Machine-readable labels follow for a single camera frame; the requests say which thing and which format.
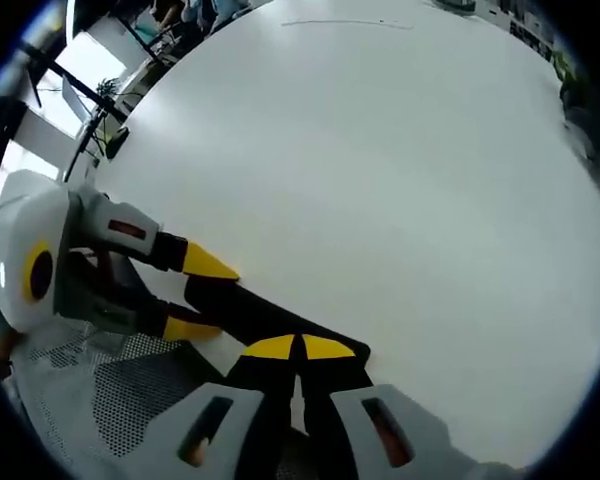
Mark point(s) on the grey mesh chair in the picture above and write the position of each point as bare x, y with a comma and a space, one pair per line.
120, 390

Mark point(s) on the green potted plant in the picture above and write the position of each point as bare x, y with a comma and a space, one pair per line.
585, 115

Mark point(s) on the black tripod stand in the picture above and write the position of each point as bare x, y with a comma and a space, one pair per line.
75, 105

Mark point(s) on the black remote control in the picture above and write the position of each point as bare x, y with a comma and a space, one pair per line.
280, 325

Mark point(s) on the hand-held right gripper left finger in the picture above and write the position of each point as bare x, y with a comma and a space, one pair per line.
215, 425

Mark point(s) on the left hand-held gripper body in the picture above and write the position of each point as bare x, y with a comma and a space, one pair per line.
25, 250

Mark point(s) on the small black device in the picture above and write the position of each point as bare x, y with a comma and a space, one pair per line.
117, 142

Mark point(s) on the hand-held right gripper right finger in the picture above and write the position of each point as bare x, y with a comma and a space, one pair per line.
380, 420

